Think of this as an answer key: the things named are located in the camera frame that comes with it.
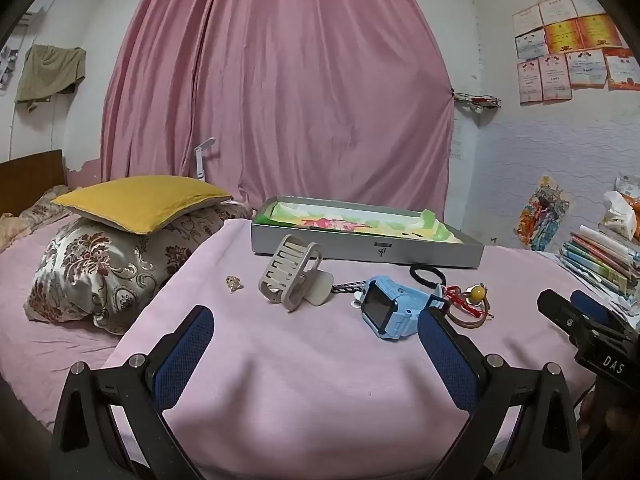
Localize blue smartwatch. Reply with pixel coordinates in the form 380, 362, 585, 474
361, 275, 448, 341

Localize curtain tieback hook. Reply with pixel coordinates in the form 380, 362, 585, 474
452, 89, 502, 110

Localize stack of books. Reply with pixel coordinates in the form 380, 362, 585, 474
559, 225, 640, 311

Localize colourful wall drawing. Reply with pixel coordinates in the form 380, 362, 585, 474
515, 176, 571, 252

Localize grey shallow box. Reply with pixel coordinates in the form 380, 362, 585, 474
251, 194, 485, 270

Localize yellow pillow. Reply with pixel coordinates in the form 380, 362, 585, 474
51, 176, 233, 235

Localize group of wall certificates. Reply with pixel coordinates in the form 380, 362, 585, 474
512, 0, 640, 106

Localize person's right hand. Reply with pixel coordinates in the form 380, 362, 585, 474
577, 391, 640, 438

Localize green hanging cloth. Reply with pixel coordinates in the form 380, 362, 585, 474
14, 44, 87, 112

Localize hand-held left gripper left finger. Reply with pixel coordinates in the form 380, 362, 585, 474
50, 305, 216, 480

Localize colourful printed towel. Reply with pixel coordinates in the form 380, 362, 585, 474
257, 199, 463, 246

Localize pink curtain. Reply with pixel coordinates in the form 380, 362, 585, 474
100, 0, 456, 216

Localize wall photos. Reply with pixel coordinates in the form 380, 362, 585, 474
0, 47, 21, 91

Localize brown bangle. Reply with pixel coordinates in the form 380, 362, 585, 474
446, 305, 490, 332

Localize beige hair claw clip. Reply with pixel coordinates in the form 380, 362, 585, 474
258, 234, 335, 312

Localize red string bracelet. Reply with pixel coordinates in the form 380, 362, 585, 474
442, 282, 496, 320

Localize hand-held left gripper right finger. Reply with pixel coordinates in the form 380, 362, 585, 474
417, 306, 583, 480

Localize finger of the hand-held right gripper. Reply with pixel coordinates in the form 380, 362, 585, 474
570, 289, 640, 342
537, 288, 602, 350

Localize plastic snack bag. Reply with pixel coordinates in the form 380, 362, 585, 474
600, 172, 640, 241

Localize floral satin pillow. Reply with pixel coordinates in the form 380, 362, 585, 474
26, 204, 253, 336

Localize wooden headboard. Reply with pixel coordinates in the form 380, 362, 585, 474
0, 149, 68, 217

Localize black hair tie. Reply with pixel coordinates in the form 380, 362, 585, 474
410, 265, 447, 291

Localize floral quilt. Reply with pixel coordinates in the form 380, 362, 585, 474
0, 185, 73, 253

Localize pink blanket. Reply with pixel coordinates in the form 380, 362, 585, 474
0, 217, 616, 480

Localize white window handle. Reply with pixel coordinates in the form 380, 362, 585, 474
192, 137, 217, 181

